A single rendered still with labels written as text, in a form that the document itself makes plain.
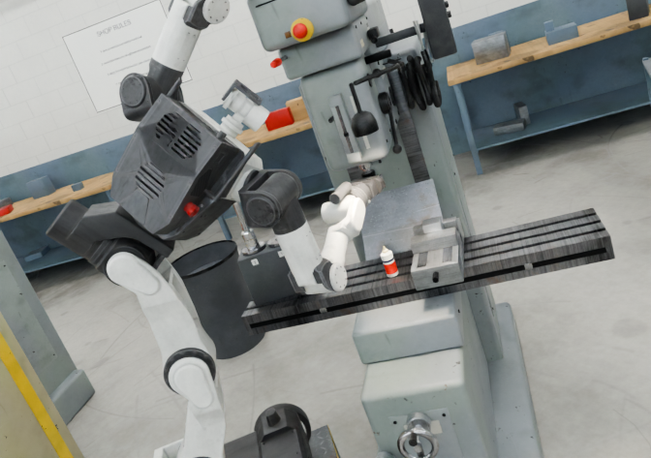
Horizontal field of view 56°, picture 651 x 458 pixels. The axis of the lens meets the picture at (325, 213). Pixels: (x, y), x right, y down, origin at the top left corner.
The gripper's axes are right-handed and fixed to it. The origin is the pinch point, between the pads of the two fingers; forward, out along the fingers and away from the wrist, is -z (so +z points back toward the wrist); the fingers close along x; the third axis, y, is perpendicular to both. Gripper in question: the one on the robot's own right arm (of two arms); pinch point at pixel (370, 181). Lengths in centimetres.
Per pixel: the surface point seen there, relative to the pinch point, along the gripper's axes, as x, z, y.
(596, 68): -36, -443, 75
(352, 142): -4.2, 12.2, -17.1
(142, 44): 366, -336, -82
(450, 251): -22.4, 6.5, 25.4
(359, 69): -10.9, 5.8, -36.8
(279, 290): 40, 15, 29
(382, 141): -10.8, 5.9, -13.9
